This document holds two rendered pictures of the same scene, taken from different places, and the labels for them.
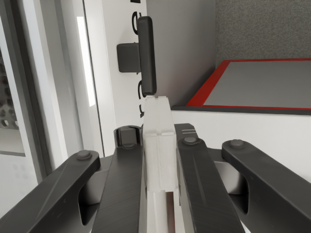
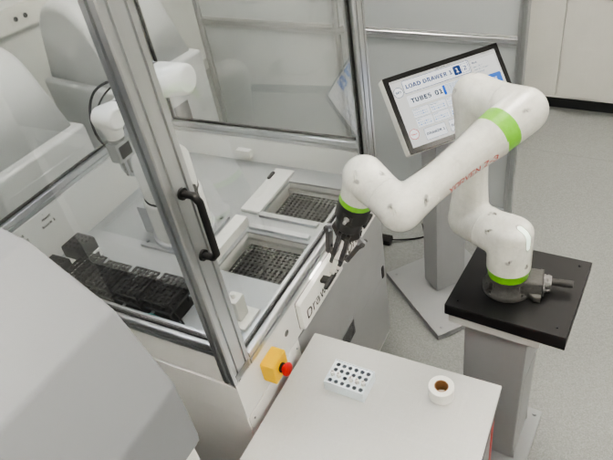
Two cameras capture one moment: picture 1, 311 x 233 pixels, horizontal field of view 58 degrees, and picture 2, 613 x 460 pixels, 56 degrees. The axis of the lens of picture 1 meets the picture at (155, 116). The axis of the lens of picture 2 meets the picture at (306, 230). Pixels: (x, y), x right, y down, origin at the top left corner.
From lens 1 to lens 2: 1.62 m
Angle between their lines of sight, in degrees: 61
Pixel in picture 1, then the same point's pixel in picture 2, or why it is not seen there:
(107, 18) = (326, 267)
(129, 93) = (316, 290)
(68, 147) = (305, 272)
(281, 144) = (357, 356)
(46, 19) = (318, 251)
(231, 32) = not seen: hidden behind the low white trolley
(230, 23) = not seen: hidden behind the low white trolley
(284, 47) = not seen: outside the picture
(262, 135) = (350, 351)
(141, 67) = (327, 280)
